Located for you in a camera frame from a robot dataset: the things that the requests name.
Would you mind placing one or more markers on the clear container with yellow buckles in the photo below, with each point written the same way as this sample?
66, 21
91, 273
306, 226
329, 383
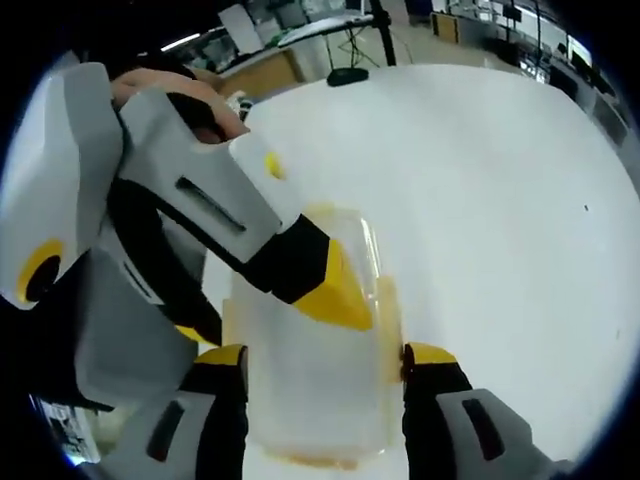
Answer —
315, 380

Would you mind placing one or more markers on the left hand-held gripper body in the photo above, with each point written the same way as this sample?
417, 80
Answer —
55, 165

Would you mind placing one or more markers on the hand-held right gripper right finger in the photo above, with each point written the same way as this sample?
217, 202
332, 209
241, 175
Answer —
435, 415

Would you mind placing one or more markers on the black oval pouch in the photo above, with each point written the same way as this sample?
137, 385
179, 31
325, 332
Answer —
347, 77

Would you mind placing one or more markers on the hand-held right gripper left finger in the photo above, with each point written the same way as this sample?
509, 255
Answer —
220, 410

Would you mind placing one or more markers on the person's left hand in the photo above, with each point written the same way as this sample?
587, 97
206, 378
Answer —
200, 95

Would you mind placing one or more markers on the yellow framed board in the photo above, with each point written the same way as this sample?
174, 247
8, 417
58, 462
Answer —
444, 23

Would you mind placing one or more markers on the black tripod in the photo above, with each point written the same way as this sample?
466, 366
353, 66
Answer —
384, 35

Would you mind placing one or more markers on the wooden cabinet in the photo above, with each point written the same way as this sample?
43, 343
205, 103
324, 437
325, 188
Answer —
272, 70

